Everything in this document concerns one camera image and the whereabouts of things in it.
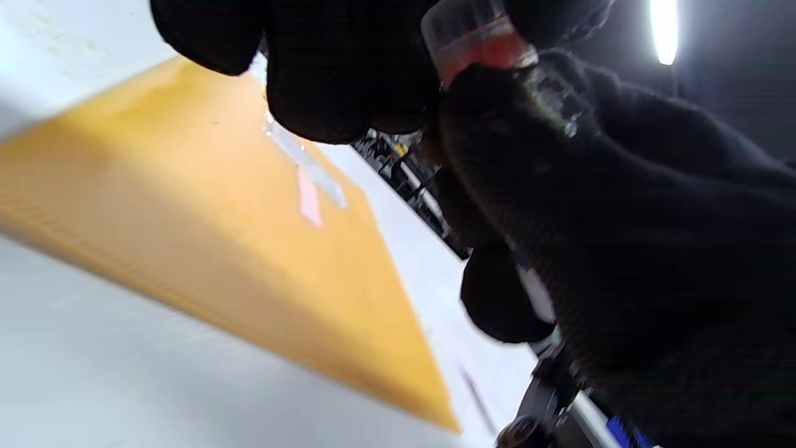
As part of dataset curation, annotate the person's left hand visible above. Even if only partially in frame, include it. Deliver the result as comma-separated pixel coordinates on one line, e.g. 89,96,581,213
149,0,616,145

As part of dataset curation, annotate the person's right hand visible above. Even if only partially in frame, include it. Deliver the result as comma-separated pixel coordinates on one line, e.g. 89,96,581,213
429,50,796,448

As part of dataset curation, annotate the pink glue stick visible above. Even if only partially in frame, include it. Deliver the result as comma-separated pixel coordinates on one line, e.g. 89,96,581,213
421,0,539,88

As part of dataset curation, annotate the pink sticky note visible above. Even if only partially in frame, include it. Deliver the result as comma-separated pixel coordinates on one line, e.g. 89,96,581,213
297,167,323,228

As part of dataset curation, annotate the orange L-shaped folder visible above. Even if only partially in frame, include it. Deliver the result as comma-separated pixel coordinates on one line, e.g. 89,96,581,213
0,56,462,433

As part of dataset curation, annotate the white paper label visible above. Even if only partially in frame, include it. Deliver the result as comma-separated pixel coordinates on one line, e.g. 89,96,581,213
264,112,348,209

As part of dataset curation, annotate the ceiling light strip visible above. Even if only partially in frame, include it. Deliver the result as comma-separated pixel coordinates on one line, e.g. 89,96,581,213
650,0,678,66

